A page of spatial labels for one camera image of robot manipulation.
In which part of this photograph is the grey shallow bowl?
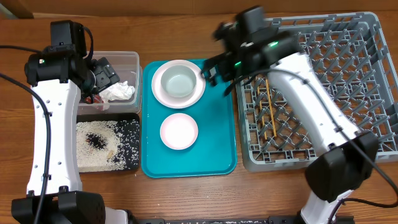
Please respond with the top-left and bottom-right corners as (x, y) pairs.
(161, 65), (197, 98)

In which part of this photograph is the white napkin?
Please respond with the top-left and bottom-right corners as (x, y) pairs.
(99, 81), (136, 102)

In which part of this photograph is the clear plastic storage bin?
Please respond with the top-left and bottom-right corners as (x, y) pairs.
(77, 51), (142, 115)

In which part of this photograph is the black plastic tray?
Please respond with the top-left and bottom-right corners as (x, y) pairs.
(76, 112), (141, 174)

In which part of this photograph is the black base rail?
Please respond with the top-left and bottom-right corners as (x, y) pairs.
(136, 216), (355, 224)

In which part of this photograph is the teal serving tray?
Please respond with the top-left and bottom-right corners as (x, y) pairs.
(141, 61), (237, 178)

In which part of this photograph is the red snack wrapper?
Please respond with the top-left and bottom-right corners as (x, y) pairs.
(83, 95), (104, 110)

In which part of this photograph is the wooden chopstick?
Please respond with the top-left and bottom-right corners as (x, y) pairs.
(257, 86), (267, 140)
(266, 78), (277, 137)

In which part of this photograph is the grey dishwasher rack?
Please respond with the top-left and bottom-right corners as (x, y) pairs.
(236, 12), (397, 172)

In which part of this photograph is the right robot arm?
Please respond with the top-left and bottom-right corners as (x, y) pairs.
(201, 6), (378, 223)

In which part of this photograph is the spilled rice pile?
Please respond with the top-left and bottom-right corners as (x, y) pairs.
(76, 119), (141, 173)

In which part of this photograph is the pink bowl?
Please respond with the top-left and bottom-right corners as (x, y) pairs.
(160, 113), (198, 151)

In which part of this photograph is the white round plate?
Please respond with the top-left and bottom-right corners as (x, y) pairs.
(151, 60), (206, 109)

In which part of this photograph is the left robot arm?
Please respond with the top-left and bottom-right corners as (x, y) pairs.
(11, 21), (136, 223)

